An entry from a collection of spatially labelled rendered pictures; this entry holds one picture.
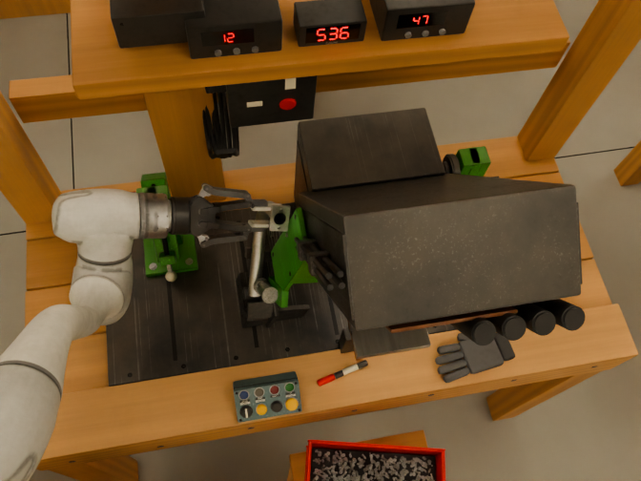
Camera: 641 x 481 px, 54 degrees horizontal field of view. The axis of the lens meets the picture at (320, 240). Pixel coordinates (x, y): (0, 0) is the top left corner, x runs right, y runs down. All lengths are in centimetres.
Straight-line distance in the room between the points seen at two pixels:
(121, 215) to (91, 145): 179
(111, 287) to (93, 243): 9
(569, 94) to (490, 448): 137
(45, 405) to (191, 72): 60
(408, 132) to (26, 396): 98
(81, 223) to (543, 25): 93
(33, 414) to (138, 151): 221
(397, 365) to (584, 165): 185
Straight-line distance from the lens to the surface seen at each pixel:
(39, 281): 175
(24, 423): 82
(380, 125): 146
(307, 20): 115
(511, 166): 194
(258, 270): 149
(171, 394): 156
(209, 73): 115
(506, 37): 128
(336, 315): 160
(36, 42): 345
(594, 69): 168
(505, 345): 165
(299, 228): 128
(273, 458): 242
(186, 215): 126
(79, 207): 123
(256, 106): 125
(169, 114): 142
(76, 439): 159
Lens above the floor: 241
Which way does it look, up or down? 64 degrees down
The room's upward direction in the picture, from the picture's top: 9 degrees clockwise
